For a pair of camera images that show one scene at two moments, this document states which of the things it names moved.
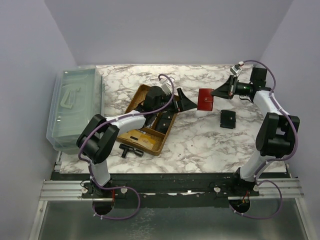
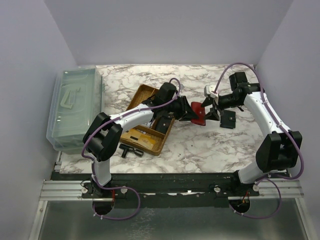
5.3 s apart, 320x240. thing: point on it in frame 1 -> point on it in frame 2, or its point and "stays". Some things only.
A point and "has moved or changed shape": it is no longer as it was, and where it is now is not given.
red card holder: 205,99 has moved or changed shape
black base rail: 154,190 stays
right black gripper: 231,87 -> 213,106
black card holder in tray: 164,120 stays
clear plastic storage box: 77,97 stays
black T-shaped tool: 126,148 stays
